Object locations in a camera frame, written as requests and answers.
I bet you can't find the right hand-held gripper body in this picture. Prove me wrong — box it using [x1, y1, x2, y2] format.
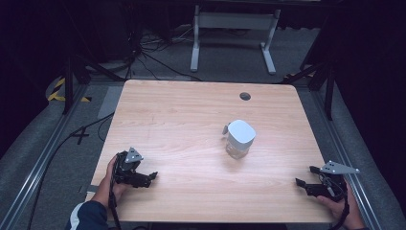
[305, 160, 361, 203]

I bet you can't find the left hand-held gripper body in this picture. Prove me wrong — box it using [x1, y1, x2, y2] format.
[114, 146, 146, 188]

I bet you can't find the clear jar with white lid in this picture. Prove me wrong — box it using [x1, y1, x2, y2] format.
[221, 119, 258, 160]

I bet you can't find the person's left hand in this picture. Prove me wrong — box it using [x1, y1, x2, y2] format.
[101, 154, 129, 205]

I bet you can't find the person's right hand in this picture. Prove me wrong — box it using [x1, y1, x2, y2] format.
[316, 181, 366, 230]

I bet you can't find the black metal stand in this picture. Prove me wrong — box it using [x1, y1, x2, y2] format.
[61, 52, 126, 116]
[282, 60, 337, 122]

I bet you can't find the aluminium floor rail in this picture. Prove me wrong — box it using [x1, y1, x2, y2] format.
[309, 89, 384, 230]
[0, 83, 91, 230]

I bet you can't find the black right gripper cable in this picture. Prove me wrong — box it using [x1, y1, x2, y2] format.
[328, 187, 350, 230]

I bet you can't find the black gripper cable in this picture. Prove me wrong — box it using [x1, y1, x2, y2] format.
[328, 187, 350, 230]
[107, 152, 124, 230]

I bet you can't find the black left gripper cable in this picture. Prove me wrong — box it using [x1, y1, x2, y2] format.
[107, 152, 124, 230]

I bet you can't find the black floor cable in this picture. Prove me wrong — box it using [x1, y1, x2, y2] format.
[26, 112, 115, 230]

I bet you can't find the bundle of floor cables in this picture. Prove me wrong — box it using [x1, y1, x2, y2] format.
[125, 23, 204, 82]

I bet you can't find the white metal desk frame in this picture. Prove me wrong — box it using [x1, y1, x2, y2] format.
[190, 4, 282, 76]

